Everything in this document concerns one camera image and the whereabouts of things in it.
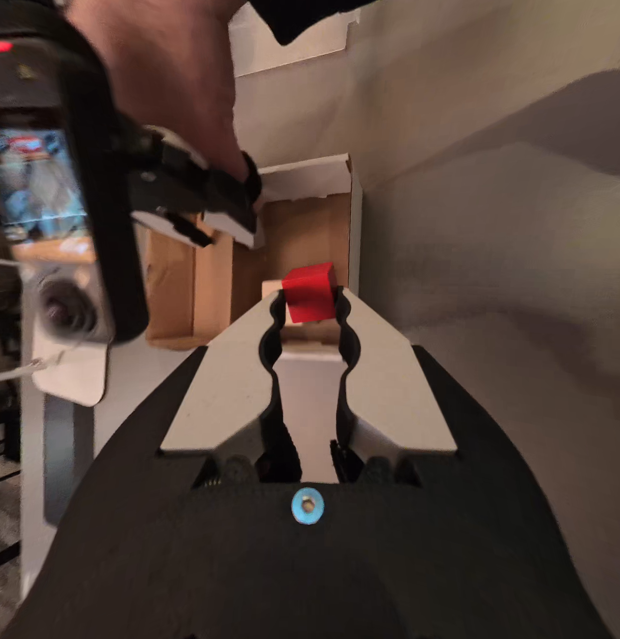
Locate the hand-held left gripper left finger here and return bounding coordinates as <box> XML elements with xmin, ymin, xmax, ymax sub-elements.
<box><xmin>159</xmin><ymin>291</ymin><xmax>286</xmax><ymax>475</ymax></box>

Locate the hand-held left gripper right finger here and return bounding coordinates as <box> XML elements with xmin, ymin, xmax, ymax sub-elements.
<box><xmin>330</xmin><ymin>286</ymin><xmax>459</xmax><ymax>475</ymax></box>

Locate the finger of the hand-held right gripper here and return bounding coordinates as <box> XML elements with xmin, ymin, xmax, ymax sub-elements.
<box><xmin>131</xmin><ymin>209</ymin><xmax>214</xmax><ymax>249</ymax></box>
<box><xmin>201</xmin><ymin>182</ymin><xmax>267</xmax><ymax>250</ymax></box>

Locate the white cardboard box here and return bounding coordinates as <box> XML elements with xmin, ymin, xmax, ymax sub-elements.
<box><xmin>144</xmin><ymin>154</ymin><xmax>364</xmax><ymax>361</ymax></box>

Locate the red cube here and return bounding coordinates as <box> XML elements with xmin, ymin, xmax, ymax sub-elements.
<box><xmin>281</xmin><ymin>263</ymin><xmax>338</xmax><ymax>324</ymax></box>

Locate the person's right hand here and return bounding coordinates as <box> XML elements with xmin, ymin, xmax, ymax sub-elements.
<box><xmin>65</xmin><ymin>0</ymin><xmax>252</xmax><ymax>176</ymax></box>

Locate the round white mount disc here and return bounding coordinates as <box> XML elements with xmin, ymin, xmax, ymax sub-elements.
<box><xmin>39</xmin><ymin>279</ymin><xmax>100</xmax><ymax>346</ymax></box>

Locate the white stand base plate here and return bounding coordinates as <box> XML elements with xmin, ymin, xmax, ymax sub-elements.
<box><xmin>20</xmin><ymin>262</ymin><xmax>113</xmax><ymax>407</ymax></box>

